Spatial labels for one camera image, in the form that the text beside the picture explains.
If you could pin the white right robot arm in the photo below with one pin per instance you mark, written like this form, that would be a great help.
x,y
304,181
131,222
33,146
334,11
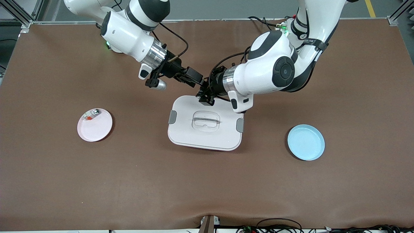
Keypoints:
x,y
124,35

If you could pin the white red green switch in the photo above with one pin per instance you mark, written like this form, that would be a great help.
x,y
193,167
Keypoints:
x,y
92,114

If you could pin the light blue round plate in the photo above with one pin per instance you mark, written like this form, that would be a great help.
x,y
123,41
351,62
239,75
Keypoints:
x,y
305,142

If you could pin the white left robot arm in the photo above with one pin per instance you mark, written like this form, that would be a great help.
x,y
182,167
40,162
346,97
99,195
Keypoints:
x,y
268,68

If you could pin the brown table mat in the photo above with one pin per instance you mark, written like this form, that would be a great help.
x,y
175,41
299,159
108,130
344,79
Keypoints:
x,y
97,181

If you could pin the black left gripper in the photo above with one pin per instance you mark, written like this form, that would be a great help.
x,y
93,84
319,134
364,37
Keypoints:
x,y
216,83

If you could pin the white lunch box grey latches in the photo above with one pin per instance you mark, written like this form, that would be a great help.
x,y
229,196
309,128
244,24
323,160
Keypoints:
x,y
207,136

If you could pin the pink round plate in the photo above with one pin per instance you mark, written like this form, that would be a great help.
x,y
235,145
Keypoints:
x,y
95,129

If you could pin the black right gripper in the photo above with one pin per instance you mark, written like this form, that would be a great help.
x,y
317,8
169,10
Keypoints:
x,y
171,69

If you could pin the aluminium frame post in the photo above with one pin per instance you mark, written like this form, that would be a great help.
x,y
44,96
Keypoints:
x,y
393,20
19,13

